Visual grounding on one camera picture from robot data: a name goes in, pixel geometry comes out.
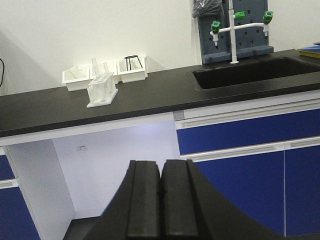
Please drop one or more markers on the blue cabinet door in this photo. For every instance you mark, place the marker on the blue cabinet door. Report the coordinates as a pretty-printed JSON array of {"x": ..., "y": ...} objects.
[
  {"x": 253, "y": 183},
  {"x": 302, "y": 191}
]

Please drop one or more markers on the white storage bin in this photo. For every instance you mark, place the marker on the white storage bin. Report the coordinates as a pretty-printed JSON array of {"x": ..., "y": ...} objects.
[
  {"x": 77, "y": 77},
  {"x": 112, "y": 68},
  {"x": 132, "y": 75}
]

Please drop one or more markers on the blue-grey pegboard drying rack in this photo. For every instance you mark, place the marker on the blue-grey pegboard drying rack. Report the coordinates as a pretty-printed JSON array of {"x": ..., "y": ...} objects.
[{"x": 249, "y": 41}]

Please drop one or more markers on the right white storage bin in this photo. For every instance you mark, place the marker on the right white storage bin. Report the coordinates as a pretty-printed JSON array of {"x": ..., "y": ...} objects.
[{"x": 132, "y": 75}]

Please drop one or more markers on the blue cabinet door left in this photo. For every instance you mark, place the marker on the blue cabinet door left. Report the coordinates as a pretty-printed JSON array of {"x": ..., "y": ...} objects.
[{"x": 253, "y": 183}]

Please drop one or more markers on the short clear test tube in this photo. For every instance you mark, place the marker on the short clear test tube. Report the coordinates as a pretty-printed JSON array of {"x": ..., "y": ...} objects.
[{"x": 106, "y": 68}]

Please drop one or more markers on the blue cabinet drawer front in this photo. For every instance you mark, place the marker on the blue cabinet drawer front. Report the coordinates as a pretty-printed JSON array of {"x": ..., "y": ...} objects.
[{"x": 255, "y": 131}]

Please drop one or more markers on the middle white storage bin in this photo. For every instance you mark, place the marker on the middle white storage bin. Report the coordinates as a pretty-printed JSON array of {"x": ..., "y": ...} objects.
[{"x": 112, "y": 68}]

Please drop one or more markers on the white lab faucet green knobs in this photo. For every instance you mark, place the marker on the white lab faucet green knobs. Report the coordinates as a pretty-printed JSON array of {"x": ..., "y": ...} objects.
[{"x": 232, "y": 16}]

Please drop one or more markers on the blue cabinet door right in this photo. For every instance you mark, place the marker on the blue cabinet door right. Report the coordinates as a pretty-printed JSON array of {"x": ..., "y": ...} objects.
[{"x": 302, "y": 191}]

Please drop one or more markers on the left white storage bin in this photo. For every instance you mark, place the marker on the left white storage bin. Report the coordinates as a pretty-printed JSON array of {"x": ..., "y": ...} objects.
[{"x": 77, "y": 77}]

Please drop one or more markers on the yellow tray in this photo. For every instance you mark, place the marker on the yellow tray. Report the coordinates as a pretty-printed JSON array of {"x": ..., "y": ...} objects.
[{"x": 311, "y": 51}]

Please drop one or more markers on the white test tube rack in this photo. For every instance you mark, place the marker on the white test tube rack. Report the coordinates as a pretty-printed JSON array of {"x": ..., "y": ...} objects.
[{"x": 102, "y": 90}]

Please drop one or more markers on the white wall outlet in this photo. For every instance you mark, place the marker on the white wall outlet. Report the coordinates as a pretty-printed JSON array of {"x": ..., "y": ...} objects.
[{"x": 82, "y": 148}]

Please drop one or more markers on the tall clear test tube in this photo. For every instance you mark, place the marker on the tall clear test tube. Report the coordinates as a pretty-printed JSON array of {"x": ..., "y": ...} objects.
[{"x": 95, "y": 67}]

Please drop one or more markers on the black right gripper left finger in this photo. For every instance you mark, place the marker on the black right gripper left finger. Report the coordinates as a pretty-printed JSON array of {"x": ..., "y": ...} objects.
[{"x": 133, "y": 212}]

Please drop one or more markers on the blue left cabinet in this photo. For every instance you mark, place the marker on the blue left cabinet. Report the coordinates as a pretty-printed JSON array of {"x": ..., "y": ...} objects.
[{"x": 16, "y": 222}]

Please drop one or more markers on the black lab sink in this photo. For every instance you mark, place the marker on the black lab sink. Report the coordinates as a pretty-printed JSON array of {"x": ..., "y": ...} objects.
[{"x": 263, "y": 69}]

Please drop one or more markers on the black wire tripod stand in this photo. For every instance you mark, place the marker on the black wire tripod stand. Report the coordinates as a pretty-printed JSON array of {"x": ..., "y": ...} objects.
[{"x": 133, "y": 62}]

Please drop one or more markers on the plastic bag of black pegs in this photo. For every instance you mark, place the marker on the plastic bag of black pegs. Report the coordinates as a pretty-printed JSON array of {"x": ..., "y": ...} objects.
[{"x": 203, "y": 8}]

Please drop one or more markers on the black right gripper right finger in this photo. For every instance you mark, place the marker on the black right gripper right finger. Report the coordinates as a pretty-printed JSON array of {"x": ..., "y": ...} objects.
[{"x": 193, "y": 209}]

